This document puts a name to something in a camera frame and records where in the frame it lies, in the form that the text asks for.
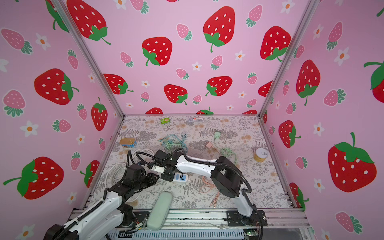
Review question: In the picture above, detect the green charger cable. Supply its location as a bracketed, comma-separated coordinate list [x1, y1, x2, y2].
[158, 133, 189, 154]

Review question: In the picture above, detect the pink charger plug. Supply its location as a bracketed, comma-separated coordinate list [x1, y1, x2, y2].
[206, 142, 214, 149]

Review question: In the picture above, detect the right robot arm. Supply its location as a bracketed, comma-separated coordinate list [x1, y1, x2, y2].
[135, 148, 265, 227]

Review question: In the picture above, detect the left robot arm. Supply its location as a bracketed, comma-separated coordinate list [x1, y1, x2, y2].
[44, 151, 160, 240]

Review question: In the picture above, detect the white blue power strip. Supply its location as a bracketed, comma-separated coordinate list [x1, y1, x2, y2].
[173, 173, 189, 184]

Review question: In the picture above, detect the pale green oblong case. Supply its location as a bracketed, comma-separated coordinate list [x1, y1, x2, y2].
[146, 192, 173, 231]

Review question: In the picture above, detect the green snack packet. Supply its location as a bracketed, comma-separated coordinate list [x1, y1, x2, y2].
[161, 118, 170, 124]

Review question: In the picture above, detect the small clear packet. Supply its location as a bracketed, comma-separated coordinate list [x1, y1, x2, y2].
[188, 117, 204, 122]

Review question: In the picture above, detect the yellow tape roll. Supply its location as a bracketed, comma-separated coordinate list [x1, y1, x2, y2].
[254, 148, 269, 163]

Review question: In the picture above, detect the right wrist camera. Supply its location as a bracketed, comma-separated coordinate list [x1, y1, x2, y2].
[152, 165, 165, 174]

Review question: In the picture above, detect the white power cord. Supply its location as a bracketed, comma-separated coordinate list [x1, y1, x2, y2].
[101, 161, 142, 202]

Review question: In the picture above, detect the orange pink cable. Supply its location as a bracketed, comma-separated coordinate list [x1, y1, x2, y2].
[202, 175, 220, 208]

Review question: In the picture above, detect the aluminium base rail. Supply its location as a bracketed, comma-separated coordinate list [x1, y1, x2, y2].
[65, 209, 315, 240]

